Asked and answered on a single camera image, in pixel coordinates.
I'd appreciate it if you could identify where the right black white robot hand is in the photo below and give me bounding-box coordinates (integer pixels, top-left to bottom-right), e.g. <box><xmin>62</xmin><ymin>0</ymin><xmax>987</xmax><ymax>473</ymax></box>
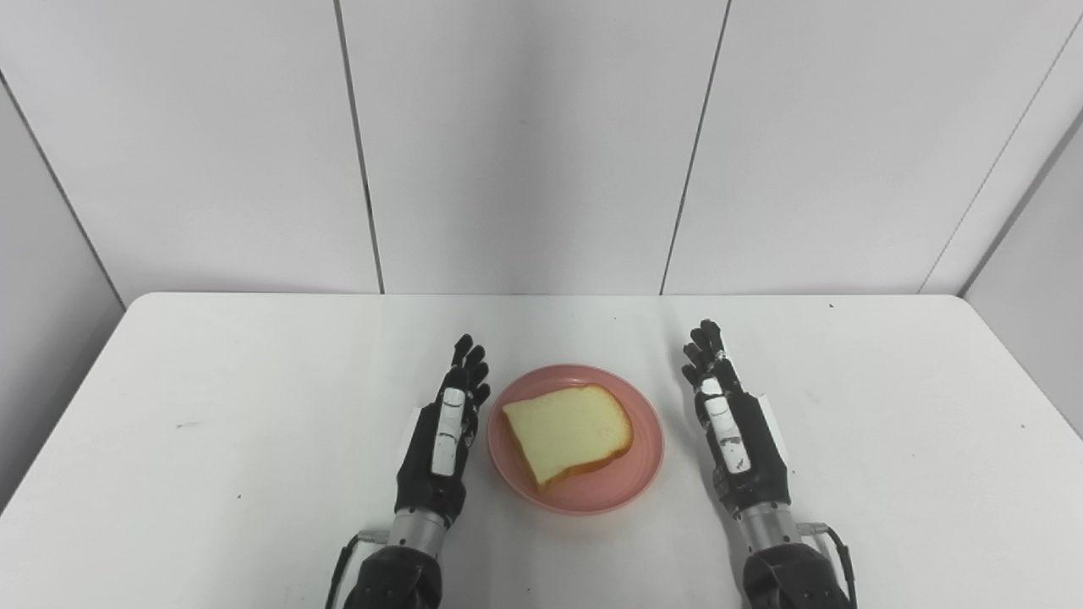
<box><xmin>680</xmin><ymin>319</ymin><xmax>794</xmax><ymax>513</ymax></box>

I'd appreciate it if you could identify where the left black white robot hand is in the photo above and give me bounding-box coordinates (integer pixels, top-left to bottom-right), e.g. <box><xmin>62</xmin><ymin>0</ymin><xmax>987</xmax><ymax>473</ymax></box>
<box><xmin>393</xmin><ymin>333</ymin><xmax>492</xmax><ymax>527</ymax></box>

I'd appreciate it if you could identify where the pink round plate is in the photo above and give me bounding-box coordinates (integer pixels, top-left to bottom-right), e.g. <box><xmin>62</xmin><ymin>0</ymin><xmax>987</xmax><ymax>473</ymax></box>
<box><xmin>487</xmin><ymin>364</ymin><xmax>665</xmax><ymax>517</ymax></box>

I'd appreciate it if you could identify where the slice of bread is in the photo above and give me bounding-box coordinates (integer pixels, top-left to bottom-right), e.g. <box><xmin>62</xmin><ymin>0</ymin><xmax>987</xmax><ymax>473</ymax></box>
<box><xmin>501</xmin><ymin>383</ymin><xmax>635</xmax><ymax>494</ymax></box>

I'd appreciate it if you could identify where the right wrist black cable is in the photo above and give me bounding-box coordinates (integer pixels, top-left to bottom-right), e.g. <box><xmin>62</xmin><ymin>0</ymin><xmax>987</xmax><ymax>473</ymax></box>
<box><xmin>797</xmin><ymin>522</ymin><xmax>859</xmax><ymax>609</ymax></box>

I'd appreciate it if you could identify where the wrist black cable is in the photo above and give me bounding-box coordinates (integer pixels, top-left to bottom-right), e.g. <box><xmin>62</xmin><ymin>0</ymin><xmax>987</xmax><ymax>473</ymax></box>
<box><xmin>797</xmin><ymin>522</ymin><xmax>859</xmax><ymax>609</ymax></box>
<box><xmin>326</xmin><ymin>530</ymin><xmax>390</xmax><ymax>609</ymax></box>

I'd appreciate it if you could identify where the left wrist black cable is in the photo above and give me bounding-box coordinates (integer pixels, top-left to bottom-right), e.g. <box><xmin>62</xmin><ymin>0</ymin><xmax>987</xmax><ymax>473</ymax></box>
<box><xmin>326</xmin><ymin>530</ymin><xmax>390</xmax><ymax>609</ymax></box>

